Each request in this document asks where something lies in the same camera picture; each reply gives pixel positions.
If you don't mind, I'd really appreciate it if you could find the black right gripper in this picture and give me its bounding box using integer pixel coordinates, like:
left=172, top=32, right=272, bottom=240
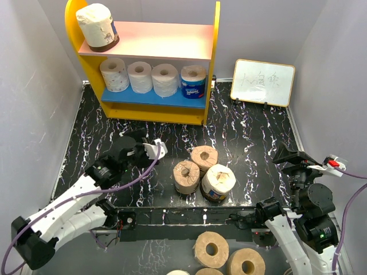
left=272, top=141, right=328, bottom=210

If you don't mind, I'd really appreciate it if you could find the beige roll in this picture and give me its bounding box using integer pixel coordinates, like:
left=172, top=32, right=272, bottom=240
left=201, top=164, right=236, bottom=202

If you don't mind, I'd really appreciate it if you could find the white toilet paper roll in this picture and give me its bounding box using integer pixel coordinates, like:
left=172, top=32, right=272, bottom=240
left=151, top=64, right=179, bottom=97

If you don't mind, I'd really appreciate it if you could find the blue toilet paper roll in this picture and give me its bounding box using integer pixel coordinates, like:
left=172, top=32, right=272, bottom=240
left=181, top=65, right=206, bottom=99

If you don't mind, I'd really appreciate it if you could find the cream roll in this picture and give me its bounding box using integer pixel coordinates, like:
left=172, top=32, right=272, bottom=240
left=76, top=3, right=119, bottom=52

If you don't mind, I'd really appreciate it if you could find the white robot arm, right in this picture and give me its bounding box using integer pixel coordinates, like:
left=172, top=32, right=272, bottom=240
left=255, top=143, right=346, bottom=274

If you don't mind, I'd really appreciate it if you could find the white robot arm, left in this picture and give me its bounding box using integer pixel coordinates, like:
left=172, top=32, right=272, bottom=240
left=9, top=128, right=167, bottom=270

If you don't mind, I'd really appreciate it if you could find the white patterned roll on shelf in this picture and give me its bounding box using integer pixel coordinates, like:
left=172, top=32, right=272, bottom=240
left=100, top=58, right=130, bottom=93

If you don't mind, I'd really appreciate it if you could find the yellow shelf with coloured boards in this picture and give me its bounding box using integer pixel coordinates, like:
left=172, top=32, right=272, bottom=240
left=64, top=1, right=221, bottom=125

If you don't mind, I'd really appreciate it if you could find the small white green box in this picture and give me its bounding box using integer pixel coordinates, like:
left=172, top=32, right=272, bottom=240
left=210, top=74, right=216, bottom=92

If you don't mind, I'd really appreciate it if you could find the brown tape roll, right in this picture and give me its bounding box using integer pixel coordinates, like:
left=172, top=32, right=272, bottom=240
left=227, top=248, right=266, bottom=275

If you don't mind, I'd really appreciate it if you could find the brown tape roll, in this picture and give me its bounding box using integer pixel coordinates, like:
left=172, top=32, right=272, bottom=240
left=193, top=231, right=229, bottom=269
left=195, top=268, right=223, bottom=275
left=227, top=248, right=266, bottom=275

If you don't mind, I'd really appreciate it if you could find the brown tape roll, upper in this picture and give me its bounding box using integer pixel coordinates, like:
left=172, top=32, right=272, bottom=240
left=193, top=231, right=229, bottom=269

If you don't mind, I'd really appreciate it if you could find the white roll, bottom edge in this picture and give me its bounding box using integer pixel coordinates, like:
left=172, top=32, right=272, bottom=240
left=166, top=270, right=190, bottom=275

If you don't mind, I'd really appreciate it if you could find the brown tape roll, bottom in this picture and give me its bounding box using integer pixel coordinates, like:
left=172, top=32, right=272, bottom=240
left=195, top=268, right=223, bottom=275

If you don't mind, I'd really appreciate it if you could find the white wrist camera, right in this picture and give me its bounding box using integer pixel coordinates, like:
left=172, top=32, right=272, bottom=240
left=308, top=155, right=348, bottom=177

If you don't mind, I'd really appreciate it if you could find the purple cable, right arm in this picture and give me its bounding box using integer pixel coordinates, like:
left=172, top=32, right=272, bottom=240
left=331, top=167, right=367, bottom=274

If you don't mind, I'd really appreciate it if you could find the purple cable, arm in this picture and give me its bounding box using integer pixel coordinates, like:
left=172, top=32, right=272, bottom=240
left=0, top=143, right=161, bottom=274
left=331, top=167, right=367, bottom=274

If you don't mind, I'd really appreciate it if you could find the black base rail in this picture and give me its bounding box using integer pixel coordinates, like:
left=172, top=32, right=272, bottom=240
left=85, top=206, right=279, bottom=244

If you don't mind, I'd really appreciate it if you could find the whiteboard with yellow frame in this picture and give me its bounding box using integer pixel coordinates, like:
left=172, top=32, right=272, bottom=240
left=230, top=59, right=295, bottom=107

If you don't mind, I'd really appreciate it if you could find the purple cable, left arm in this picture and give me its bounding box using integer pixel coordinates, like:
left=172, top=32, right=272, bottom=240
left=0, top=143, right=161, bottom=274

